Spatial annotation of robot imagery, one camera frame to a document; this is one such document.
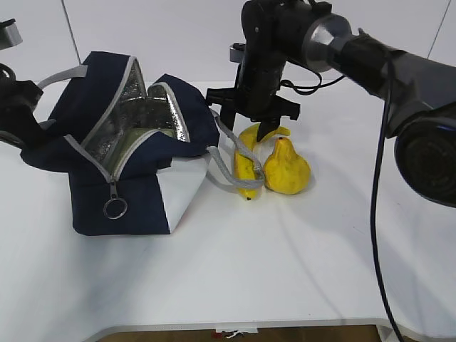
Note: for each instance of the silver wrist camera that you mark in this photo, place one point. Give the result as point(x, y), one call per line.
point(9, 34)
point(236, 52)

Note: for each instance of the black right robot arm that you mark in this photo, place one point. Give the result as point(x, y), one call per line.
point(419, 94)

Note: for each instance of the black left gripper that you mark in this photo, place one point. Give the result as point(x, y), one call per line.
point(19, 99)

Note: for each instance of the yellow pear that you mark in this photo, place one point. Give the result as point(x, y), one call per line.
point(285, 170)

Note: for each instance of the green lid glass container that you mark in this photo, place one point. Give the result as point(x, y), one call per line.
point(134, 137)

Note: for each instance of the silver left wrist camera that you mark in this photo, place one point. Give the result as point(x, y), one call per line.
point(9, 34)

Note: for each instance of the white tag under table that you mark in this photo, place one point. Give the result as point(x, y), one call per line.
point(233, 332)

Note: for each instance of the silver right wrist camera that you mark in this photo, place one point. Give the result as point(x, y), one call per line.
point(236, 52)

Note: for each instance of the navy blue lunch bag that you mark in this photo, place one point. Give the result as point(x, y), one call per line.
point(148, 191)

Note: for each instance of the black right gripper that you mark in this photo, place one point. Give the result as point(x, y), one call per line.
point(258, 75)

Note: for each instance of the yellow banana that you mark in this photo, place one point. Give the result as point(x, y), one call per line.
point(246, 167)

